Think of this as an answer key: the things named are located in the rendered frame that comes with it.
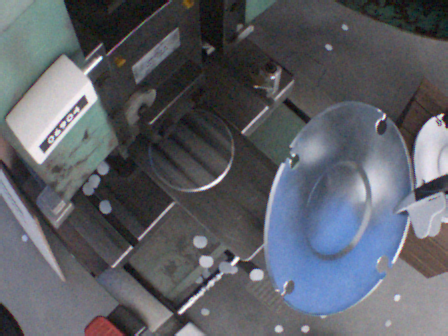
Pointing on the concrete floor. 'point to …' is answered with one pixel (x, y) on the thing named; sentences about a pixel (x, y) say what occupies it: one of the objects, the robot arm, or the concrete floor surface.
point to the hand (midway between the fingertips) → (402, 203)
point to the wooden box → (431, 96)
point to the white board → (26, 218)
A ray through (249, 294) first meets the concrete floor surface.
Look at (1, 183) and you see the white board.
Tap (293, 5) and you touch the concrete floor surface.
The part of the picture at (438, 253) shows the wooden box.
